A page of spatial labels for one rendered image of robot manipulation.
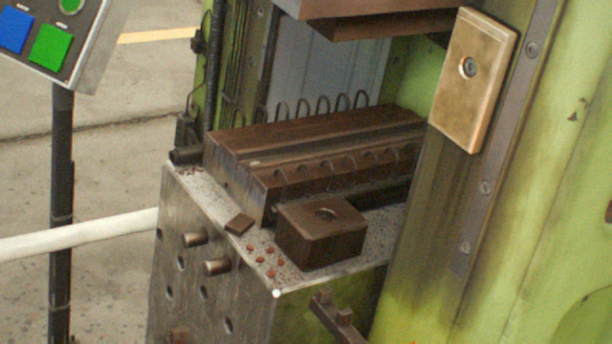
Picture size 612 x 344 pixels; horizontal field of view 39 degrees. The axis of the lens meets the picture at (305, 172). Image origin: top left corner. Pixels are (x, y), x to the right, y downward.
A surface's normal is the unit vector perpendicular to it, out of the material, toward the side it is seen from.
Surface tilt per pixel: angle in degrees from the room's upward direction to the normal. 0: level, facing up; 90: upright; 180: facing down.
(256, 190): 90
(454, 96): 90
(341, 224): 0
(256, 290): 90
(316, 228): 0
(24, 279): 0
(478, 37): 90
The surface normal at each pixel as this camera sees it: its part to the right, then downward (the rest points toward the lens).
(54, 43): -0.36, -0.10
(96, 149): 0.17, -0.84
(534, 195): -0.82, 0.17
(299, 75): 0.54, 0.52
